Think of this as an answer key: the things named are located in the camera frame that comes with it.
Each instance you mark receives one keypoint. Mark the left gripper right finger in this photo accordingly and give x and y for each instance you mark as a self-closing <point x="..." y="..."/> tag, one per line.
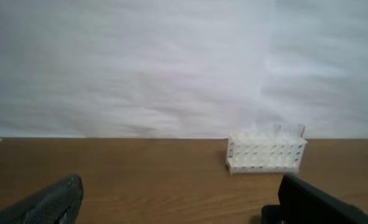
<point x="308" y="208"/>

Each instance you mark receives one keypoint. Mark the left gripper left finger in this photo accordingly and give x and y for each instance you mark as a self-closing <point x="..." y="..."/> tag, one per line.
<point x="50" y="205"/>

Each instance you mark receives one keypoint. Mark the black tray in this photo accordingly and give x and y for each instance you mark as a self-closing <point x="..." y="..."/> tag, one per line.
<point x="271" y="215"/>

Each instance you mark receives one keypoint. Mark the white test tube rack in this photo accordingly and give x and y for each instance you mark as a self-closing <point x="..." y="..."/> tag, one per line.
<point x="264" y="154"/>

